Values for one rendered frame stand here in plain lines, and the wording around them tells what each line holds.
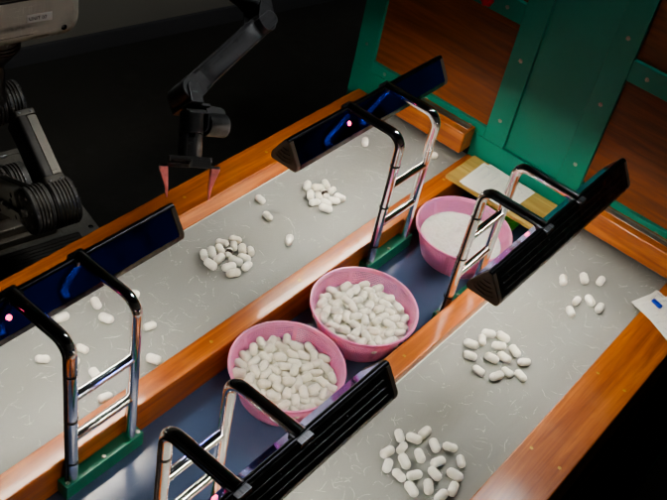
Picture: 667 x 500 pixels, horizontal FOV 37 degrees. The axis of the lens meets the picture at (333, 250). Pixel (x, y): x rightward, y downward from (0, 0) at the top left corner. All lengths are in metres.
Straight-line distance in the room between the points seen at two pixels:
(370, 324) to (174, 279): 0.49
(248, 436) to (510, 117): 1.21
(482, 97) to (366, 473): 1.23
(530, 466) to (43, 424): 1.02
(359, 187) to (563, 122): 0.58
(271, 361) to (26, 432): 0.55
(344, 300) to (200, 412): 0.46
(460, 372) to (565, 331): 0.34
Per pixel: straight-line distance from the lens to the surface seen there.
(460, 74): 2.90
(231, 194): 2.63
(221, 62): 2.49
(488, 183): 2.84
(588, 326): 2.58
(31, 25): 2.45
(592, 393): 2.39
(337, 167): 2.81
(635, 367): 2.50
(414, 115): 2.95
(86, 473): 2.07
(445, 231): 2.70
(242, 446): 2.17
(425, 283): 2.62
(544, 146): 2.82
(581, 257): 2.77
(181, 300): 2.35
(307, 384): 2.24
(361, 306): 2.42
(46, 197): 2.54
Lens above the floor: 2.42
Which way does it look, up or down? 41 degrees down
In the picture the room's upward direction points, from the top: 13 degrees clockwise
